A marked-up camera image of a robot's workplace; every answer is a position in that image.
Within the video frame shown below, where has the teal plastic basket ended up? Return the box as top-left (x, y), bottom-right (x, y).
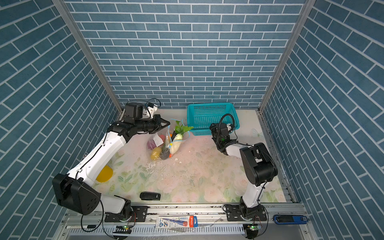
top-left (187, 103), bottom-right (240, 136)

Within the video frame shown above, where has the toothbrush blister package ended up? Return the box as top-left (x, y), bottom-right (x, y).
top-left (155, 215), bottom-right (199, 229)

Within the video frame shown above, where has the yellow pen cup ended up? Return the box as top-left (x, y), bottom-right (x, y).
top-left (96, 165), bottom-right (114, 183)

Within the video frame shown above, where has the green toy leaf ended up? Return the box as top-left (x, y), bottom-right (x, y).
top-left (174, 121), bottom-right (194, 135)

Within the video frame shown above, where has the white toy garlic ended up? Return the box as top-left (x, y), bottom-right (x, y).
top-left (173, 134), bottom-right (183, 155)

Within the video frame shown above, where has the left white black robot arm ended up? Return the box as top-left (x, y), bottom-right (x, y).
top-left (53, 115), bottom-right (170, 221)

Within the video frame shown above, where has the purple toy onion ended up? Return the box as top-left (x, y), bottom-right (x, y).
top-left (147, 140), bottom-right (157, 150)

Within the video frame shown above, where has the blue black tool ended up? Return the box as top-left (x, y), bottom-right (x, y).
top-left (273, 215), bottom-right (308, 225)

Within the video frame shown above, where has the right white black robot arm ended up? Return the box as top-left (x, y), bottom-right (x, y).
top-left (210, 123), bottom-right (278, 221)

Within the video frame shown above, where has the black rectangular device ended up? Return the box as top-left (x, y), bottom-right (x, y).
top-left (140, 192), bottom-right (161, 201)

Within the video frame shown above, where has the aluminium mounting rail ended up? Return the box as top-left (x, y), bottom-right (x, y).
top-left (53, 203), bottom-right (317, 240)

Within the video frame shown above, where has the clear zip top bag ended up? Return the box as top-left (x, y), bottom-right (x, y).
top-left (147, 119), bottom-right (191, 160)

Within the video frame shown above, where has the yellow toy potato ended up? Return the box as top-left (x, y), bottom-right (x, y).
top-left (150, 147), bottom-right (162, 160)

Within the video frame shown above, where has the black marker pen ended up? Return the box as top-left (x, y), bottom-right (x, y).
top-left (66, 225), bottom-right (97, 231)

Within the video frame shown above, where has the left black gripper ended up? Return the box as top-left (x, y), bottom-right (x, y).
top-left (133, 114), bottom-right (171, 134)

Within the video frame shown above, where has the black toy avocado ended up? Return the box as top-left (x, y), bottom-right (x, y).
top-left (160, 148), bottom-right (170, 160)

